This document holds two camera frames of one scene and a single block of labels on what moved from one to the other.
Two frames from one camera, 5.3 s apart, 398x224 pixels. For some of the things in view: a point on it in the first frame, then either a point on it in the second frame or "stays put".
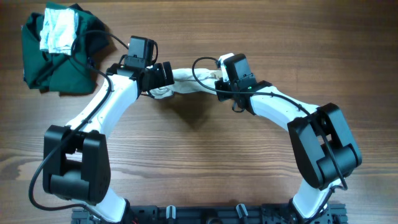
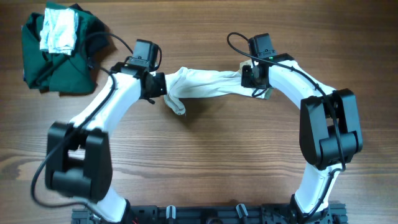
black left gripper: [160, 81] -> [161, 89]
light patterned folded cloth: [59, 31] stays put
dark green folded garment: [77, 70] stays put
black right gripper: [222, 96] -> [245, 81]
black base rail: [210, 214] stays put
